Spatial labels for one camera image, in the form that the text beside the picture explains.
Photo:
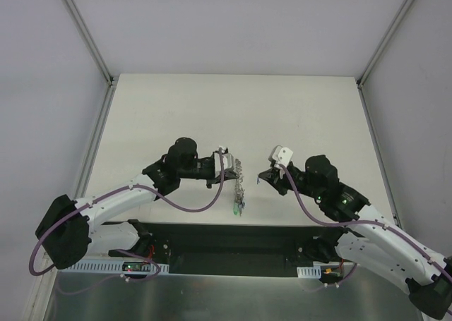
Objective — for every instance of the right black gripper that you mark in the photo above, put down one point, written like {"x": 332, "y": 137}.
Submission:
{"x": 276, "y": 179}

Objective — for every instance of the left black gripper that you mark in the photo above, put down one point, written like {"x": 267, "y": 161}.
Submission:
{"x": 232, "y": 174}

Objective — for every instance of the metal key organizer ring disc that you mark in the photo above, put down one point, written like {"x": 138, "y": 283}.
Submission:
{"x": 238, "y": 188}

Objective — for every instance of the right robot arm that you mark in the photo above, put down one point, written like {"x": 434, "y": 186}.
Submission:
{"x": 358, "y": 232}

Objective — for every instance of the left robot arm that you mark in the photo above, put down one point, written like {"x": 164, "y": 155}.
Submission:
{"x": 74, "y": 228}

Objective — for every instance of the green key tag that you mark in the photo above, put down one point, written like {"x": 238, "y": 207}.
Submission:
{"x": 236, "y": 209}

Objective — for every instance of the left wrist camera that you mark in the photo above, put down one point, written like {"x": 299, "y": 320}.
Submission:
{"x": 223, "y": 160}

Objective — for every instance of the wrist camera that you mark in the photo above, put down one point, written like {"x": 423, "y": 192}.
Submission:
{"x": 279, "y": 159}
{"x": 223, "y": 160}

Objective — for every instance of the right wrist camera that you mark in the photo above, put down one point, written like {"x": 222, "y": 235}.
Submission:
{"x": 279, "y": 159}

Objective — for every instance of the blue tag on ring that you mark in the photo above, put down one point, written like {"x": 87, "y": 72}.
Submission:
{"x": 241, "y": 208}

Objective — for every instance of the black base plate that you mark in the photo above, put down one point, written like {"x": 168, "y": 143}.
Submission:
{"x": 238, "y": 250}

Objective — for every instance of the right white cable duct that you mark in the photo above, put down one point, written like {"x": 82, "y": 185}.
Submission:
{"x": 312, "y": 272}

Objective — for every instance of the white cable duct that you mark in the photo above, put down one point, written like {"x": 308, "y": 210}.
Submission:
{"x": 117, "y": 267}
{"x": 312, "y": 272}

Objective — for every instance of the left white cable duct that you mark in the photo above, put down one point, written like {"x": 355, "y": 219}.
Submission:
{"x": 117, "y": 267}

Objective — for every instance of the right aluminium frame rail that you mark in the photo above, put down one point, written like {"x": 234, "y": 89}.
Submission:
{"x": 373, "y": 92}

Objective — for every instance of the aluminium frame rail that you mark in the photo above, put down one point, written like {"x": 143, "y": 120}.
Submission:
{"x": 373, "y": 92}
{"x": 90, "y": 88}

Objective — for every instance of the left aluminium frame rail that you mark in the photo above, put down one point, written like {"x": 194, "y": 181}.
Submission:
{"x": 90, "y": 88}

